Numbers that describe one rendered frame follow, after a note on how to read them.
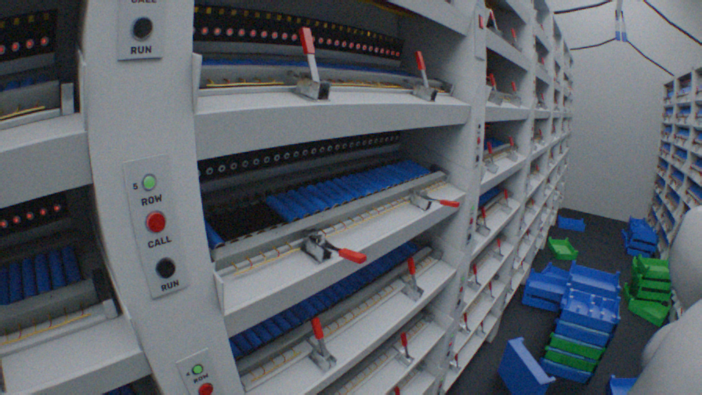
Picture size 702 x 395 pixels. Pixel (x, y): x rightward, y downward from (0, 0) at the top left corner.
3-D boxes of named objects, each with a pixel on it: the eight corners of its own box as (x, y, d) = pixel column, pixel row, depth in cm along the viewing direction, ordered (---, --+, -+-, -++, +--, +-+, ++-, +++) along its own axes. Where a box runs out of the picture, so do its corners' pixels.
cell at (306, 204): (294, 197, 55) (320, 218, 51) (285, 200, 53) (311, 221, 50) (295, 188, 54) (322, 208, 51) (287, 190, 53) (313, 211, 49)
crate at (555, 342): (604, 337, 120) (609, 324, 118) (600, 361, 106) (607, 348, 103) (554, 322, 139) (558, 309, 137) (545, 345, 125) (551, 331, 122)
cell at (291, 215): (273, 204, 52) (299, 226, 48) (264, 206, 50) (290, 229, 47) (275, 193, 51) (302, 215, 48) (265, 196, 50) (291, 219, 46)
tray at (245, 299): (459, 208, 77) (474, 173, 73) (224, 340, 34) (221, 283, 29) (394, 171, 87) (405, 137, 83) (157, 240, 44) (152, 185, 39)
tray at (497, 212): (517, 212, 133) (530, 185, 127) (464, 268, 90) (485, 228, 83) (479, 190, 144) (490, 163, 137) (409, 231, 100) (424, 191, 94)
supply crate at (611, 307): (615, 310, 116) (620, 296, 113) (613, 334, 101) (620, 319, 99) (562, 296, 135) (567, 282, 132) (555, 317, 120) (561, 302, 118)
